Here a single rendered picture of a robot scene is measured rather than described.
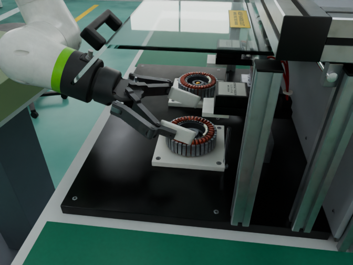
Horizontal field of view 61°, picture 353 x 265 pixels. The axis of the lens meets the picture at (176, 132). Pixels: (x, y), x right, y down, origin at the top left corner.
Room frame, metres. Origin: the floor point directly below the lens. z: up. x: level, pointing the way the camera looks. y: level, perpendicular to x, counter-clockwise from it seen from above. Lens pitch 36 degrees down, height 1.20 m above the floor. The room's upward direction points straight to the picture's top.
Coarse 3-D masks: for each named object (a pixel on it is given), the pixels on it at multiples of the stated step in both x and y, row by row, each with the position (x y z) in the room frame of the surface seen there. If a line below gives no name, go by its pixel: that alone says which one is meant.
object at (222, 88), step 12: (216, 84) 0.54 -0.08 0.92; (228, 84) 0.54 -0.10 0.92; (240, 84) 0.54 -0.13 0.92; (216, 96) 0.50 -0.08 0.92; (228, 96) 0.49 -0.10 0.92; (240, 96) 0.49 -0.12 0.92; (204, 108) 0.51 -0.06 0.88; (216, 108) 0.49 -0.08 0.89; (228, 108) 0.49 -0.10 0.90; (240, 108) 0.49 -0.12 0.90; (276, 108) 0.49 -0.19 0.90
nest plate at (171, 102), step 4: (176, 80) 0.84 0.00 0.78; (220, 80) 0.84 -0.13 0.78; (176, 84) 0.81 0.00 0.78; (212, 96) 0.74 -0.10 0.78; (172, 100) 0.72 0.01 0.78; (200, 100) 0.72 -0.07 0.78; (168, 104) 0.71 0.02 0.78; (172, 104) 0.71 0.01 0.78; (176, 104) 0.70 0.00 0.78; (180, 104) 0.70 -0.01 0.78; (184, 104) 0.70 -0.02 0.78; (200, 104) 0.70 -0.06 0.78
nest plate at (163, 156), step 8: (216, 128) 0.59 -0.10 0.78; (160, 136) 0.55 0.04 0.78; (200, 136) 0.55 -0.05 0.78; (216, 136) 0.55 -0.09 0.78; (160, 144) 0.52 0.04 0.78; (216, 144) 0.52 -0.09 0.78; (160, 152) 0.50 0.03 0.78; (168, 152) 0.50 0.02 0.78; (208, 152) 0.50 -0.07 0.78; (216, 152) 0.50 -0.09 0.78; (152, 160) 0.47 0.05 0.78; (160, 160) 0.47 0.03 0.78; (168, 160) 0.47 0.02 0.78; (176, 160) 0.47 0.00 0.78; (184, 160) 0.47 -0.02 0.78; (192, 160) 0.47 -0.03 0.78; (200, 160) 0.47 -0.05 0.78; (208, 160) 0.47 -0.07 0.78; (216, 160) 0.47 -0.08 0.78; (192, 168) 0.46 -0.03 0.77; (200, 168) 0.45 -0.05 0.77; (208, 168) 0.45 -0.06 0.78; (216, 168) 0.45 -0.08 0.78; (224, 168) 0.45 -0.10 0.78
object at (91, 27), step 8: (104, 16) 0.51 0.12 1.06; (112, 16) 0.53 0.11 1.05; (96, 24) 0.46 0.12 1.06; (112, 24) 0.53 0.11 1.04; (120, 24) 0.53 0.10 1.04; (88, 32) 0.44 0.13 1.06; (96, 32) 0.45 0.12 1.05; (88, 40) 0.44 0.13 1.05; (96, 40) 0.43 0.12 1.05; (104, 40) 0.44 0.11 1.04; (96, 48) 0.43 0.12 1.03
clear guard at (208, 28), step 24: (144, 0) 0.60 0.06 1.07; (144, 24) 0.45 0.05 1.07; (168, 24) 0.45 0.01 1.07; (192, 24) 0.45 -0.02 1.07; (216, 24) 0.45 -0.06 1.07; (120, 48) 0.36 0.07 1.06; (144, 48) 0.36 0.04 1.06; (168, 48) 0.36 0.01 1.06; (192, 48) 0.35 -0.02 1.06; (216, 48) 0.35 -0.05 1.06; (240, 48) 0.35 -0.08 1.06; (264, 48) 0.35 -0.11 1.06
